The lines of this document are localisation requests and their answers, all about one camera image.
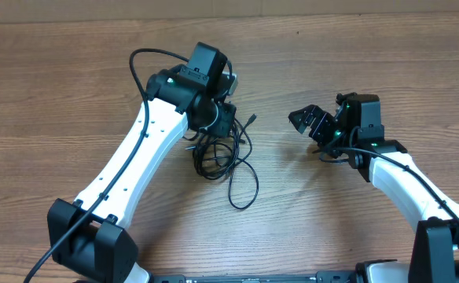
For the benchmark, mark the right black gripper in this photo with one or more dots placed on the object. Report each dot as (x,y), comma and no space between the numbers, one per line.
(306,116)

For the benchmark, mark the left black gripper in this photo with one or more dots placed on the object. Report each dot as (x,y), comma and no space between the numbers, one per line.
(222,128)

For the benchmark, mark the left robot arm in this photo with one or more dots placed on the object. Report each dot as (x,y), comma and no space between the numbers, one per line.
(89,235)

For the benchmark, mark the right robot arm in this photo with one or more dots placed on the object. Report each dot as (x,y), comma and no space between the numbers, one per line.
(355,135)

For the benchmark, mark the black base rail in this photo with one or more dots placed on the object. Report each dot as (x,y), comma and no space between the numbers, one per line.
(249,279)

